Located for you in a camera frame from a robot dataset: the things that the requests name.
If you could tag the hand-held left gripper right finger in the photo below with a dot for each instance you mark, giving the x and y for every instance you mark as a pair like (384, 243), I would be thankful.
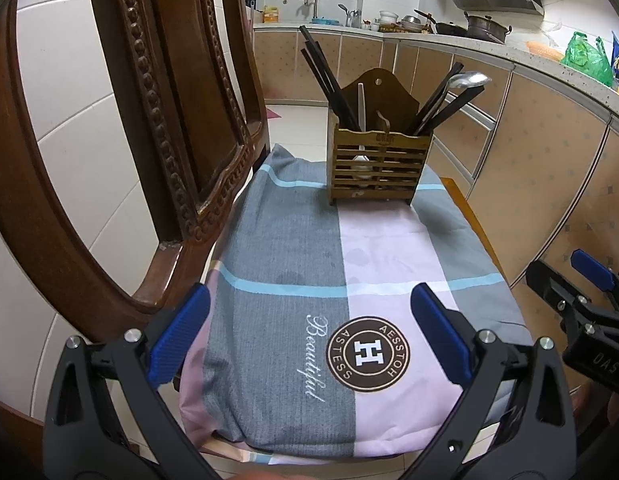
(442, 335)

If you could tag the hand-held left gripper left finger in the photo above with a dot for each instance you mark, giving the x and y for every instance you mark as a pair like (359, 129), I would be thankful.
(179, 335)

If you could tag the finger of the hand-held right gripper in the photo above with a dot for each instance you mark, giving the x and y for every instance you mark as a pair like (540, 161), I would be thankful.
(554, 285)
(592, 265)

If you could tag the wooden utensil holder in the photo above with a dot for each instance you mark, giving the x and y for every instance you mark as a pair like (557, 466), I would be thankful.
(379, 160)

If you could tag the metal ladle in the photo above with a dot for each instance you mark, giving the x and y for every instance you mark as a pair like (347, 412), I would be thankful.
(467, 81)

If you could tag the white spoon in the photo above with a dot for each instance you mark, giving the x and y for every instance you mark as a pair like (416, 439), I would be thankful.
(362, 110)

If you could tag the person's right hand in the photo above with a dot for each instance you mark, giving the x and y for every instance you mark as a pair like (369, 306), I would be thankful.
(582, 402)

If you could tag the beige kitchen cabinets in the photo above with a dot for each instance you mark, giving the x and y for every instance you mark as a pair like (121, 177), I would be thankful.
(549, 160)

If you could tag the grey pink checked cushion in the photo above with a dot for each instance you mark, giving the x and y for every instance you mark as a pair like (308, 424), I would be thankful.
(289, 260)

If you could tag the green plastic bag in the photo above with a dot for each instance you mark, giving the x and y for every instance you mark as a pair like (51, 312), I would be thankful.
(587, 57)

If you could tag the orange bag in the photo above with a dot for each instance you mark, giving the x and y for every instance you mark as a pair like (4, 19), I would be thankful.
(544, 49)

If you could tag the carved wooden chair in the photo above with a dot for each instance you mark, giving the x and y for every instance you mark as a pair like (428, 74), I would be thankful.
(189, 85)

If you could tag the metal cooking pot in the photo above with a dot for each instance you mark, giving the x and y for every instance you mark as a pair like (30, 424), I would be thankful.
(487, 29)

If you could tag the dark frying pan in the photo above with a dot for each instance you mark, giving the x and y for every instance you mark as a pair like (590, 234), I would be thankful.
(447, 27)

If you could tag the steel bowl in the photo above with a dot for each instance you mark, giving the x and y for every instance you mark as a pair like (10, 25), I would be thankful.
(412, 24)

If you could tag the yellow box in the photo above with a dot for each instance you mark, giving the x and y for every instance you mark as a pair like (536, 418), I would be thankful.
(271, 15)

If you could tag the blue basin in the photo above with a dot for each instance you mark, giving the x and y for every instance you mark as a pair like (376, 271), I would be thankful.
(325, 21)

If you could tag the metal sink faucet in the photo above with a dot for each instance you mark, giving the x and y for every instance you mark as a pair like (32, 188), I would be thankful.
(313, 2)

